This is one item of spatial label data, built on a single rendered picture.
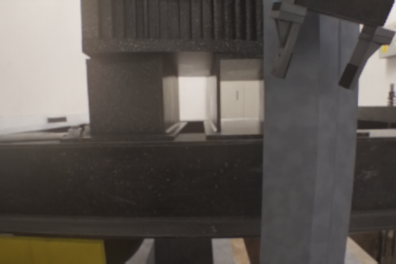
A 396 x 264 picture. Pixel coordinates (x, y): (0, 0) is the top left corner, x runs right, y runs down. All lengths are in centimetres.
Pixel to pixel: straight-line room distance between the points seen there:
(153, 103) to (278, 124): 31
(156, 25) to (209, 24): 13
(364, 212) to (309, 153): 39
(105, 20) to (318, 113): 51
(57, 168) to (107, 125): 20
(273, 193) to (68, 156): 54
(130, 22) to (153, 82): 15
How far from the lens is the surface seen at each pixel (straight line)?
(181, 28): 56
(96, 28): 58
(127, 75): 59
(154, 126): 56
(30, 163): 76
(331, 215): 52
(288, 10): 35
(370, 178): 76
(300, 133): 43
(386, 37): 45
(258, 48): 59
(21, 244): 77
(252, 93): 372
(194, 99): 385
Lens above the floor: 74
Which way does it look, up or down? 6 degrees down
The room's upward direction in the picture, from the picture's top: 1 degrees counter-clockwise
